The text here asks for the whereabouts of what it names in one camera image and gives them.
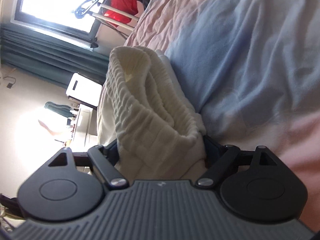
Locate dark teal hanging towel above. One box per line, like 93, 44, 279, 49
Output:
44, 101, 73, 118

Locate window with dark frame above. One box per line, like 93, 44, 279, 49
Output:
11, 0, 105, 48

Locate red garment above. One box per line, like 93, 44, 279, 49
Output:
104, 0, 138, 24

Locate pastel tie-dye duvet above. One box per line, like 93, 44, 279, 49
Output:
126, 0, 319, 231

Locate garment steamer stand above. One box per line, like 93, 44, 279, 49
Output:
73, 0, 139, 40

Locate white chair back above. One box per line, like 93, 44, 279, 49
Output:
66, 73, 102, 107

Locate white sweatpants with black stripe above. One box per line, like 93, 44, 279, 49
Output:
97, 47, 206, 181

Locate white dresser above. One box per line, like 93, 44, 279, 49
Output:
68, 104, 98, 152

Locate teal curtain left of window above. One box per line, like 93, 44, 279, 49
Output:
1, 23, 109, 88

